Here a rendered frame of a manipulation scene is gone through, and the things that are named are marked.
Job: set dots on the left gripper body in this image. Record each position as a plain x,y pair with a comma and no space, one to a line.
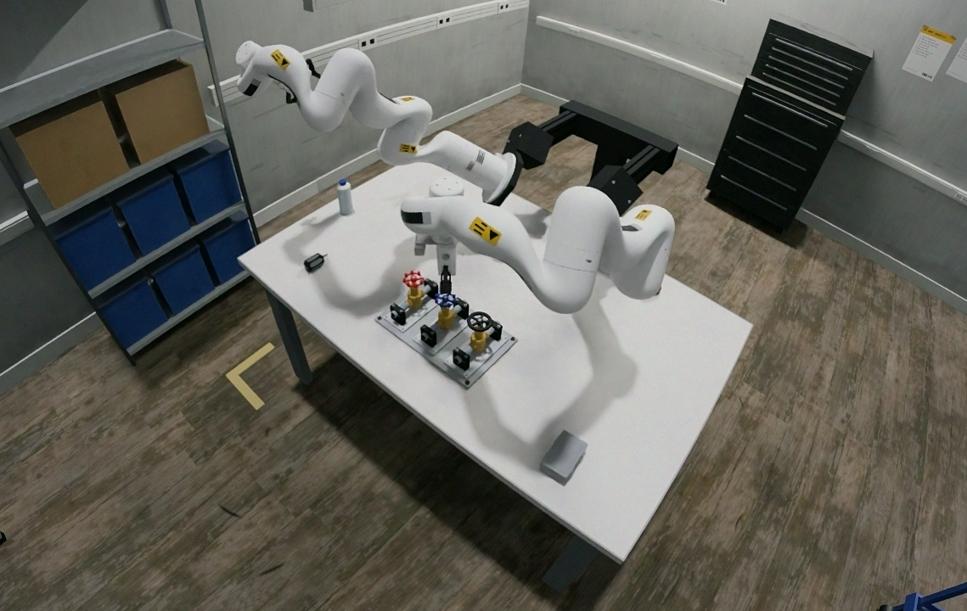
447,256

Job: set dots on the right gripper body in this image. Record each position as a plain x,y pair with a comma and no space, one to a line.
282,86

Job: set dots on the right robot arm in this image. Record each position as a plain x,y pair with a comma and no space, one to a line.
348,81

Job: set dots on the white bottle with blue cap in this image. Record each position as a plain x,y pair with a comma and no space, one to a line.
344,197

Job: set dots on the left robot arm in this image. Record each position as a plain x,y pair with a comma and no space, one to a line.
585,226

